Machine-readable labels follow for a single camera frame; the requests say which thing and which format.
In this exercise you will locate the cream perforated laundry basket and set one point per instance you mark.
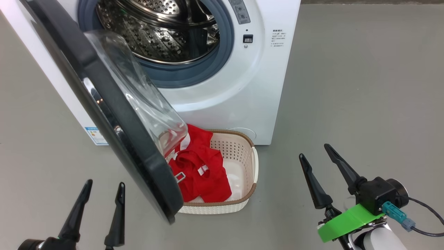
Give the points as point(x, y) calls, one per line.
point(239, 163)

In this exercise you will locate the plain red garment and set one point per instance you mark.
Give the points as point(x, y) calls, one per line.
point(208, 187)

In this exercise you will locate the white washing machine body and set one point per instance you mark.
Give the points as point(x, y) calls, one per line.
point(242, 97)

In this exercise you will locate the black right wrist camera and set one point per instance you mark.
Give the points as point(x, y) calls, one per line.
point(378, 194)

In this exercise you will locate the black round washer door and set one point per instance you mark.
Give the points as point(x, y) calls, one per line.
point(114, 114)

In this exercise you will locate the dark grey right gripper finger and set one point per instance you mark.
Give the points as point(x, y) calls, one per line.
point(345, 170)
point(315, 189)

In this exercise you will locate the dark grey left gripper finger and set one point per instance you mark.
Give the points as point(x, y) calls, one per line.
point(76, 215)
point(117, 222)

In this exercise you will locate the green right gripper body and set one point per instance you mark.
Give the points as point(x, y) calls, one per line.
point(347, 224)

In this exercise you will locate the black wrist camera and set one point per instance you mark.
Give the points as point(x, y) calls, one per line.
point(378, 194)
point(45, 244)

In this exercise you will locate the blue energy label sticker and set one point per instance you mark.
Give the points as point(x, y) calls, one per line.
point(94, 136)

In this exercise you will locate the teal right camera connector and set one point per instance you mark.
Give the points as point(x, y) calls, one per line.
point(393, 211)

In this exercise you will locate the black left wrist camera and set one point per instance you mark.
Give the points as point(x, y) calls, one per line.
point(45, 244)

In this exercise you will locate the steel washer drum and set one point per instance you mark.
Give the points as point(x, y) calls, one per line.
point(156, 38)

